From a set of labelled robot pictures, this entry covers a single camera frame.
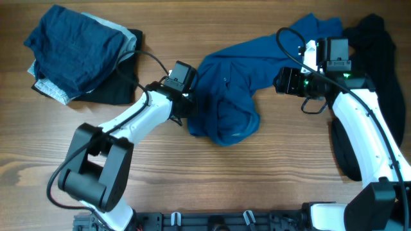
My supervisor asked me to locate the blue polo shirt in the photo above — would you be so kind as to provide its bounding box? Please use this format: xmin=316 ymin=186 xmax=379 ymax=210
xmin=188 ymin=13 xmax=343 ymax=146

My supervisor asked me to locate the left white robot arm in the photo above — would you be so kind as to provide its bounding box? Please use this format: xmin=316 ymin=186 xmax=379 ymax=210
xmin=57 ymin=81 xmax=197 ymax=230

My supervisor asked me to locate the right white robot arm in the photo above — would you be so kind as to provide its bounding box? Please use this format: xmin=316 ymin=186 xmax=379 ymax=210
xmin=274 ymin=67 xmax=410 ymax=230

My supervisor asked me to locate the folded black garment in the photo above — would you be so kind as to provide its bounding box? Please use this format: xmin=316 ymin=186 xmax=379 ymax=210
xmin=31 ymin=28 xmax=144 ymax=106

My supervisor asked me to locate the folded light grey garment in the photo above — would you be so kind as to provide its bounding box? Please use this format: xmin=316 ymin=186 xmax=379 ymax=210
xmin=31 ymin=12 xmax=143 ymax=105

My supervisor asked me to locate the black garment with white logo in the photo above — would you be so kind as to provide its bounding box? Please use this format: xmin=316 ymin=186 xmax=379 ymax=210
xmin=331 ymin=14 xmax=406 ymax=182

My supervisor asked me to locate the folded dark blue garment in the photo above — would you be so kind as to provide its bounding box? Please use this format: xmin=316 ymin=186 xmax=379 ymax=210
xmin=24 ymin=5 xmax=124 ymax=98

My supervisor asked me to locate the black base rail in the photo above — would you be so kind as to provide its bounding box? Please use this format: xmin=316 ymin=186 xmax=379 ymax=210
xmin=73 ymin=210 xmax=322 ymax=231

